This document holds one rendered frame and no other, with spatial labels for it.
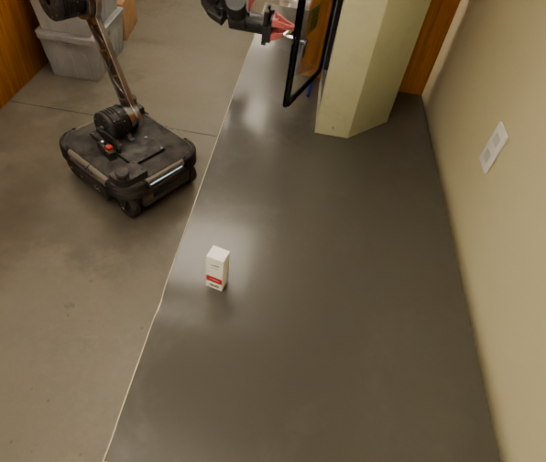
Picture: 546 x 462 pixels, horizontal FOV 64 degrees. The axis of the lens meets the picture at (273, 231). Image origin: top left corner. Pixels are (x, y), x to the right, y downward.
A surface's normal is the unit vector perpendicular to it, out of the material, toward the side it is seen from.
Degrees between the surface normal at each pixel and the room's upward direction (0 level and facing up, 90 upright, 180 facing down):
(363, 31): 90
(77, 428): 0
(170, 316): 2
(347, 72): 90
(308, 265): 0
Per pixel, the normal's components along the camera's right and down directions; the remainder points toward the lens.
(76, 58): -0.11, 0.79
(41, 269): 0.11, -0.67
